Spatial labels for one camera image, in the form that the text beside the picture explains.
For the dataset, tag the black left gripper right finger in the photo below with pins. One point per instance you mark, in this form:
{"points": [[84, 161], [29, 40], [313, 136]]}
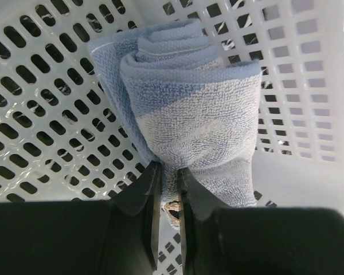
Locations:
{"points": [[218, 239]]}

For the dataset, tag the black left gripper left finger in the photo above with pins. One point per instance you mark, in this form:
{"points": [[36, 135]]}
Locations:
{"points": [[115, 236]]}

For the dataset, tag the blue white bear towel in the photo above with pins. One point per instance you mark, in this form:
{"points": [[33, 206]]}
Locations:
{"points": [[183, 107]]}

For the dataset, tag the white perforated plastic basket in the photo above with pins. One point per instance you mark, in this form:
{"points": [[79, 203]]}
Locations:
{"points": [[61, 140]]}

